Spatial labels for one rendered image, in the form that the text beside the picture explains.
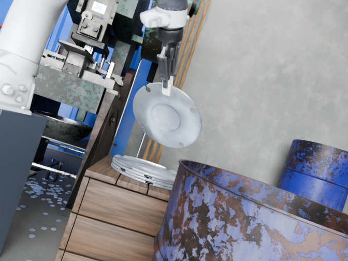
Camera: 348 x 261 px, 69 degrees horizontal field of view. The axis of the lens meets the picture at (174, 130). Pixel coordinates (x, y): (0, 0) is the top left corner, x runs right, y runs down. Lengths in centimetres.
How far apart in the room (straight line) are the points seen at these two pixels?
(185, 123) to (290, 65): 246
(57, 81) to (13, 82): 63
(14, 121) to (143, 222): 45
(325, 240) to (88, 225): 63
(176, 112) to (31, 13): 52
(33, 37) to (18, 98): 17
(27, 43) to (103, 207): 49
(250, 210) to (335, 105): 325
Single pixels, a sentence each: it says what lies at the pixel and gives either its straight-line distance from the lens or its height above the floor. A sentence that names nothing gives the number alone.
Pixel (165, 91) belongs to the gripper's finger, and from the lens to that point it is 89.
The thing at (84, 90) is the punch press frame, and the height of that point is 59.
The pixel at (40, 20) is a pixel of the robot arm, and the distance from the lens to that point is 80.
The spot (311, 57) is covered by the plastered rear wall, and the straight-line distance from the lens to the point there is 344.
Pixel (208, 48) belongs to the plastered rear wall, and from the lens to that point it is 292.
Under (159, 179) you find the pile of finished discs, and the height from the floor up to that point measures 37.
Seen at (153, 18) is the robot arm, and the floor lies 80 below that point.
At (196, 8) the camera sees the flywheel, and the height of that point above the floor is 130.
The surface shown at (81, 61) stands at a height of 73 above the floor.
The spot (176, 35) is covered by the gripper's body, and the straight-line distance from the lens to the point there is 77.
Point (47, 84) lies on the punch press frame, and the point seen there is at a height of 56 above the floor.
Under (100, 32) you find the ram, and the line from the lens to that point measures 156.
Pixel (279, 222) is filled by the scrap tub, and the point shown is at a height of 47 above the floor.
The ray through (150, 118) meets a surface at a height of 56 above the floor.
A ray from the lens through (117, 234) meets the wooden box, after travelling 81.
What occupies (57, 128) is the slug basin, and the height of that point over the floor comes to 37.
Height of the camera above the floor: 52
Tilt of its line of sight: 1 degrees up
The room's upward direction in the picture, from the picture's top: 19 degrees clockwise
